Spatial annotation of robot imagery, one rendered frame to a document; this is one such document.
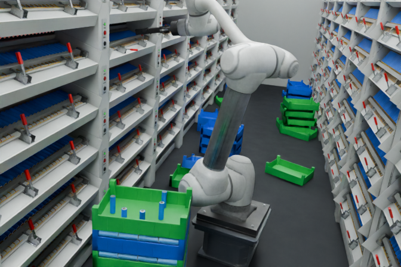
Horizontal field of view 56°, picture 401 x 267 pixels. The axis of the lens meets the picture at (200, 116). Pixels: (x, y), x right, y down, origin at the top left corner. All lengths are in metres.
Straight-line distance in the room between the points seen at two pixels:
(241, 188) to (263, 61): 0.64
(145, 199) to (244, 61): 0.62
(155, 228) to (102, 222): 0.17
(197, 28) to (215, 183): 0.78
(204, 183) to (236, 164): 0.21
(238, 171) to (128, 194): 0.56
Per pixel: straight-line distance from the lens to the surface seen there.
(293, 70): 1.50
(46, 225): 1.54
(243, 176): 1.75
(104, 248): 1.33
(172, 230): 1.24
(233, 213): 1.83
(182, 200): 1.40
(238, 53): 1.36
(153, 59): 2.24
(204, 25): 1.91
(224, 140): 1.53
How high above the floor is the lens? 1.22
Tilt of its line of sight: 18 degrees down
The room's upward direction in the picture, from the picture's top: 5 degrees clockwise
